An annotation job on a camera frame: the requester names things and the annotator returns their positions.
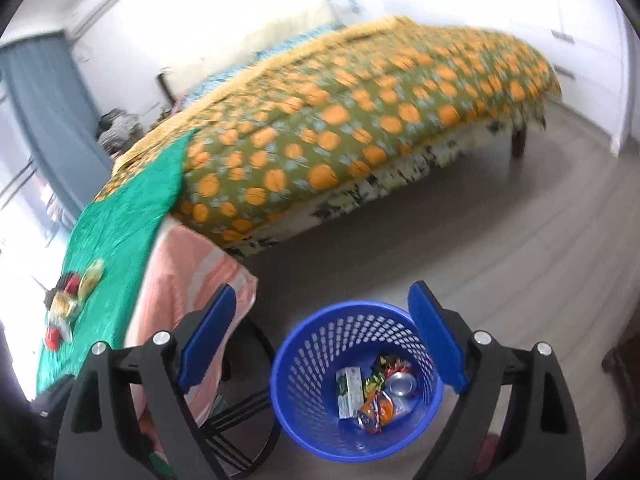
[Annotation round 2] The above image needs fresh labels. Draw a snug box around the black white bed skirt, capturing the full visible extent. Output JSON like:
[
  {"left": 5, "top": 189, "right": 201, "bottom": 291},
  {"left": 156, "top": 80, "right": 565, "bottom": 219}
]
[{"left": 224, "top": 104, "right": 549, "bottom": 257}]

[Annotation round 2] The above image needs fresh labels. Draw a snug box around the black metal stool frame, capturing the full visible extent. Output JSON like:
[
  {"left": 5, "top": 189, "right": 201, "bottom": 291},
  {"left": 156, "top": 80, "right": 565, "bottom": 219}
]
[{"left": 199, "top": 310, "right": 284, "bottom": 477}]

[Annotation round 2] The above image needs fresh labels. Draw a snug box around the green patterned tablecloth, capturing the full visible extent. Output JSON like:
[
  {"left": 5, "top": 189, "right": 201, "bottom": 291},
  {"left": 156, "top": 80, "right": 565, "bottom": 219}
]
[{"left": 35, "top": 127, "right": 202, "bottom": 397}]

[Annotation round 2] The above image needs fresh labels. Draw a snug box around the white wardrobe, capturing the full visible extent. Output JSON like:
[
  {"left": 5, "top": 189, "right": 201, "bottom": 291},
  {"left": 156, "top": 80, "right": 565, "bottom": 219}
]
[{"left": 389, "top": 0, "right": 632, "bottom": 157}]

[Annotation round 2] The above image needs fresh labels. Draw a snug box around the orange blue snack packet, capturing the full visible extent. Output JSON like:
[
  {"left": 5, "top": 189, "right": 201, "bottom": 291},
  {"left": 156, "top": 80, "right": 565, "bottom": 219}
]
[{"left": 356, "top": 392, "right": 397, "bottom": 434}]

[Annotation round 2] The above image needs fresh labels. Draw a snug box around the white air conditioner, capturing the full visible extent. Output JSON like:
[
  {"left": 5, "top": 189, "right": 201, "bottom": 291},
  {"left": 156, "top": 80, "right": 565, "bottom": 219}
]
[{"left": 66, "top": 0, "right": 134, "bottom": 42}]

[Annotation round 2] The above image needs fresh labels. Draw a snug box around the wooden bed frame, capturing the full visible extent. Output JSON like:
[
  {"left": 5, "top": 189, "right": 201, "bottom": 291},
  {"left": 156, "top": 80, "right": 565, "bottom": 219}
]
[{"left": 157, "top": 72, "right": 177, "bottom": 107}]

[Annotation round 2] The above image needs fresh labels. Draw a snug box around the yellow snack packet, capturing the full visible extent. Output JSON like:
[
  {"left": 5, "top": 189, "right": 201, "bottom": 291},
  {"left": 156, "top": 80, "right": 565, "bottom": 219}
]
[{"left": 77, "top": 259, "right": 106, "bottom": 299}]

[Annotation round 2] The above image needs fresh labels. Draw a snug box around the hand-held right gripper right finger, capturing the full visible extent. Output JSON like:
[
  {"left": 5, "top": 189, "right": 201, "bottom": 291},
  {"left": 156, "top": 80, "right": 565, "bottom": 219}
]
[{"left": 407, "top": 281, "right": 586, "bottom": 480}]

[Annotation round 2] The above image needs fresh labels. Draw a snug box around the pile of clothes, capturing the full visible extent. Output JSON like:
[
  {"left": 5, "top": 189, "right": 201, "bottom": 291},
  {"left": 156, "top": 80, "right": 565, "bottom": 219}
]
[{"left": 97, "top": 107, "right": 144, "bottom": 154}]

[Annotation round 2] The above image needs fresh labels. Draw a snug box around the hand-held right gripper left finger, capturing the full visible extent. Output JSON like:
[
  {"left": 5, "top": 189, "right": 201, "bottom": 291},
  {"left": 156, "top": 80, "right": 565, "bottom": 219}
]
[{"left": 52, "top": 284, "right": 238, "bottom": 480}]

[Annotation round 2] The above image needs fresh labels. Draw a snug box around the colourful foil wrapper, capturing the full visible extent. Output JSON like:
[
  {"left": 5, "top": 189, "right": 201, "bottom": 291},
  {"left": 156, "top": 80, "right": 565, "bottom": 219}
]
[{"left": 364, "top": 354, "right": 412, "bottom": 392}]

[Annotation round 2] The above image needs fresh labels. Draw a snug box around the blue plastic basket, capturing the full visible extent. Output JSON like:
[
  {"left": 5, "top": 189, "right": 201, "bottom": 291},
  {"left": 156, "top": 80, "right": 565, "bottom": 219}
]
[{"left": 269, "top": 301, "right": 445, "bottom": 462}]

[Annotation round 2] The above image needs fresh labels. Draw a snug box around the yellow blanket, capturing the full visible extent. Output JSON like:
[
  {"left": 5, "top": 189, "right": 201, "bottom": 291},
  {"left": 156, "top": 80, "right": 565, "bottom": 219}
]
[{"left": 112, "top": 14, "right": 421, "bottom": 172}]

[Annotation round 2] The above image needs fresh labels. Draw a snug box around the gold foil packet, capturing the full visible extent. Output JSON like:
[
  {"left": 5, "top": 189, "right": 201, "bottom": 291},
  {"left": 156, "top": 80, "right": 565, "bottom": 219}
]
[{"left": 49, "top": 292, "right": 81, "bottom": 319}]

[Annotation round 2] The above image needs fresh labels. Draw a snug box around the red can with silver top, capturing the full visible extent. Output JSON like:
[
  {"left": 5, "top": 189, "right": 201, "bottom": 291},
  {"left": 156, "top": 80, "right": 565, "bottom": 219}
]
[{"left": 384, "top": 373, "right": 418, "bottom": 397}]

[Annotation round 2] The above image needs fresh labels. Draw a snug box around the pink striped cloth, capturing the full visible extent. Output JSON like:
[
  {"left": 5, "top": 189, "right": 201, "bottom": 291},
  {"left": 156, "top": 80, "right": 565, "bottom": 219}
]
[{"left": 124, "top": 224, "right": 259, "bottom": 417}]

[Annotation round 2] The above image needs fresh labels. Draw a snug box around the bed with orange floral quilt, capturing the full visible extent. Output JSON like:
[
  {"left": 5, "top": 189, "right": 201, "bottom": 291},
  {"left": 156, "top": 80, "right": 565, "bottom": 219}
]
[{"left": 94, "top": 15, "right": 562, "bottom": 250}]

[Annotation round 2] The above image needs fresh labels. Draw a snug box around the green white carton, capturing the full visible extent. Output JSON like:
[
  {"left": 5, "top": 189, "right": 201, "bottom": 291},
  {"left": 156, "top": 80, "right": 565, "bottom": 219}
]
[{"left": 337, "top": 366, "right": 364, "bottom": 420}]

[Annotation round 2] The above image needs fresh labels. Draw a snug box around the grey blue curtain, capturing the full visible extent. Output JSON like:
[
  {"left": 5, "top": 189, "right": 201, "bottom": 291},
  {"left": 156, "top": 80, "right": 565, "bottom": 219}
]
[{"left": 0, "top": 30, "right": 114, "bottom": 232}]

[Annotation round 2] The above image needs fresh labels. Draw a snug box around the cream headboard cushion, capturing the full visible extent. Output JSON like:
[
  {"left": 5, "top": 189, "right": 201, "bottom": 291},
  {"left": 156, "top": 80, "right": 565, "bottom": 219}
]
[{"left": 239, "top": 0, "right": 337, "bottom": 57}]

